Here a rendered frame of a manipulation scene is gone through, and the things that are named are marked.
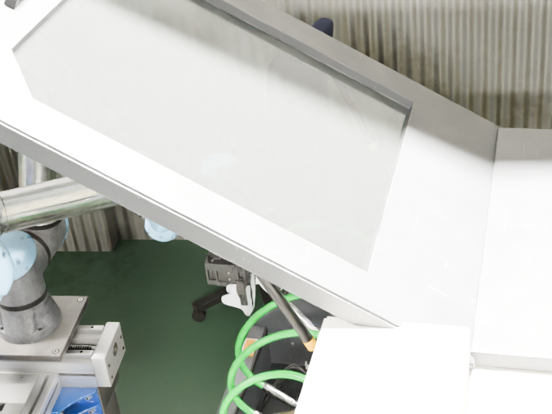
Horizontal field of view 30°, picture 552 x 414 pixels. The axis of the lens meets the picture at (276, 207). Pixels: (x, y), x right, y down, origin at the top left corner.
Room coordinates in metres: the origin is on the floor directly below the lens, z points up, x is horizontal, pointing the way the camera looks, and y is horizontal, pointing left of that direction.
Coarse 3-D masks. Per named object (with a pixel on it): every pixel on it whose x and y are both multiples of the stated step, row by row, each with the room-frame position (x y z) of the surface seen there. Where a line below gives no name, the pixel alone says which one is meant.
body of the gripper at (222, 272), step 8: (208, 256) 1.67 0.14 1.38; (216, 256) 1.66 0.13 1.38; (208, 264) 1.65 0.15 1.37; (216, 264) 1.64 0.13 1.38; (224, 264) 1.64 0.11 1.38; (232, 264) 1.64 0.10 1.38; (216, 272) 1.65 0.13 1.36; (224, 272) 1.65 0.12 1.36; (232, 272) 1.64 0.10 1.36; (240, 272) 1.63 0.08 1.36; (248, 272) 1.65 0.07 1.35; (208, 280) 1.65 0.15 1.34; (216, 280) 1.65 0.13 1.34; (224, 280) 1.65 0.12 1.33; (232, 280) 1.64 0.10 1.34; (248, 280) 1.64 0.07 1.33
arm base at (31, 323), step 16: (0, 304) 1.92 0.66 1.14; (32, 304) 1.91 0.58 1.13; (48, 304) 1.95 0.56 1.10; (0, 320) 1.94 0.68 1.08; (16, 320) 1.90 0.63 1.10; (32, 320) 1.90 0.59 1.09; (48, 320) 1.92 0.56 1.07; (0, 336) 1.93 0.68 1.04; (16, 336) 1.89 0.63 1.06; (32, 336) 1.89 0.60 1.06
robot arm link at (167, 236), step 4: (132, 212) 1.86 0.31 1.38; (140, 216) 1.85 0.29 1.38; (148, 224) 1.82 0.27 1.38; (148, 228) 1.82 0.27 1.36; (152, 228) 1.82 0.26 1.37; (148, 232) 1.83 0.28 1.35; (152, 232) 1.82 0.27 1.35; (156, 232) 1.81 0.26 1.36; (160, 232) 1.81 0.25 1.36; (164, 232) 1.81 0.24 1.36; (168, 232) 1.81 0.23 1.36; (172, 232) 1.81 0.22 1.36; (152, 236) 1.82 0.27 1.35; (156, 236) 1.81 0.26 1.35; (160, 236) 1.81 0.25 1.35; (164, 236) 1.81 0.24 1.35; (168, 236) 1.81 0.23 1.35; (172, 236) 1.81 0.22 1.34; (176, 236) 1.81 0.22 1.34; (160, 240) 1.81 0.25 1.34; (164, 240) 1.81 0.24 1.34; (168, 240) 1.81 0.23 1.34
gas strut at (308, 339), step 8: (264, 280) 1.28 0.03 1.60; (264, 288) 1.29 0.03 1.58; (272, 288) 1.28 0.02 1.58; (272, 296) 1.28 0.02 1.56; (280, 296) 1.28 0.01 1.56; (280, 304) 1.28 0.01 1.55; (288, 304) 1.28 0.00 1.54; (288, 312) 1.28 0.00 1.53; (288, 320) 1.28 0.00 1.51; (296, 320) 1.28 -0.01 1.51; (296, 328) 1.27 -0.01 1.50; (304, 328) 1.28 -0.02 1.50; (304, 336) 1.27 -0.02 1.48; (312, 336) 1.28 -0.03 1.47; (312, 344) 1.27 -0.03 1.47
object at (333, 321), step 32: (320, 352) 1.15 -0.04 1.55; (352, 352) 1.14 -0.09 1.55; (384, 352) 1.14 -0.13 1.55; (416, 352) 1.13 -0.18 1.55; (448, 352) 1.12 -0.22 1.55; (320, 384) 1.08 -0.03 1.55; (352, 384) 1.08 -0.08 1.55; (384, 384) 1.07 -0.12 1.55; (416, 384) 1.06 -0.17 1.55; (448, 384) 1.06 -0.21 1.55
